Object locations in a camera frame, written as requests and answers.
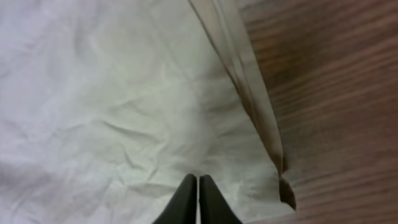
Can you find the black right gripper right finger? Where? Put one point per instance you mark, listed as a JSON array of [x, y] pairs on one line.
[[214, 209]]

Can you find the beige shorts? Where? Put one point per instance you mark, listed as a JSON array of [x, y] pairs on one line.
[[107, 105]]

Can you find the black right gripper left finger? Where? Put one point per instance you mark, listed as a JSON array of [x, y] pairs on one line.
[[182, 207]]

